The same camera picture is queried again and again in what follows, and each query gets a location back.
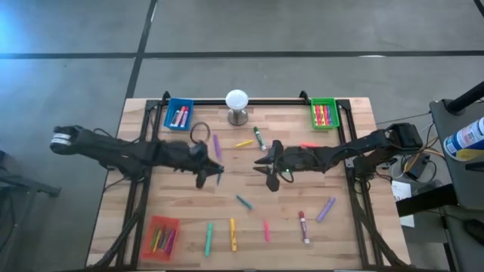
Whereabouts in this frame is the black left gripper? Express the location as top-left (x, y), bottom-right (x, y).
top-left (188, 141), bottom-right (225, 190)

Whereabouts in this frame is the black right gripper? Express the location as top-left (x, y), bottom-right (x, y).
top-left (253, 139), bottom-right (306, 193)

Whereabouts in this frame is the green Expo marker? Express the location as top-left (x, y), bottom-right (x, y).
top-left (253, 126), bottom-right (268, 152)

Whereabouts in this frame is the teal highlighter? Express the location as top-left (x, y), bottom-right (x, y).
top-left (204, 221), bottom-right (214, 258)

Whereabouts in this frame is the red Expo marker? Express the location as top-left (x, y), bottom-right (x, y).
top-left (299, 210), bottom-right (310, 245)

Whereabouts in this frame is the yellow highlighter with black print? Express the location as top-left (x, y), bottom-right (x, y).
top-left (229, 217), bottom-right (238, 252)

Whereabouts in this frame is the light purple highlighter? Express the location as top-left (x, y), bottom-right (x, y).
top-left (316, 196), bottom-right (337, 224)

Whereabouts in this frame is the white globe lamp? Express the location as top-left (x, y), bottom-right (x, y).
top-left (225, 88), bottom-right (250, 127)

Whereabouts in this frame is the blue plastic basket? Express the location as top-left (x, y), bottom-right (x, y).
top-left (163, 97), bottom-right (195, 131)

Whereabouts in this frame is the green plastic basket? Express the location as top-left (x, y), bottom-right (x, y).
top-left (309, 97), bottom-right (340, 131)

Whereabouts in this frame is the orange plastic basket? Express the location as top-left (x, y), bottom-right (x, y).
top-left (140, 215), bottom-right (182, 262)

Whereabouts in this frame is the white paper sheet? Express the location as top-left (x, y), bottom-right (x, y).
top-left (390, 180), bottom-right (413, 204)

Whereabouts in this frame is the black power adapter box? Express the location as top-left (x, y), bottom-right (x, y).
top-left (402, 152), bottom-right (433, 181)

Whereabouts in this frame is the black cart bar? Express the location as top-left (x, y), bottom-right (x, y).
top-left (395, 184), bottom-right (461, 219)

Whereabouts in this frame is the grey stand tray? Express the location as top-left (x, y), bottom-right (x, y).
top-left (429, 97), bottom-right (484, 212)

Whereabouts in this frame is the dark metal stand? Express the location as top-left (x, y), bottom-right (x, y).
top-left (0, 150), bottom-right (62, 272)

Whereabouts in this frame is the white blue wipes canister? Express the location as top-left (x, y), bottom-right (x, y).
top-left (442, 116), bottom-right (484, 162)

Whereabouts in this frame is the black stand pole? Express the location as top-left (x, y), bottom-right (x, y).
top-left (445, 81), bottom-right (484, 116)

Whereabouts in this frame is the grey side cart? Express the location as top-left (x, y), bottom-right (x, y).
top-left (439, 206), bottom-right (484, 272)

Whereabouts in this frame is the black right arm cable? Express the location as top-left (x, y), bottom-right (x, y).
top-left (275, 155), bottom-right (295, 184)

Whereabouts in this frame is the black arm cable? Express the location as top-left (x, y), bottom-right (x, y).
top-left (188, 120), bottom-right (212, 146)
top-left (275, 155), bottom-right (295, 184)

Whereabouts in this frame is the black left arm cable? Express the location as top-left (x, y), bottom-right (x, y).
top-left (188, 120), bottom-right (212, 146)

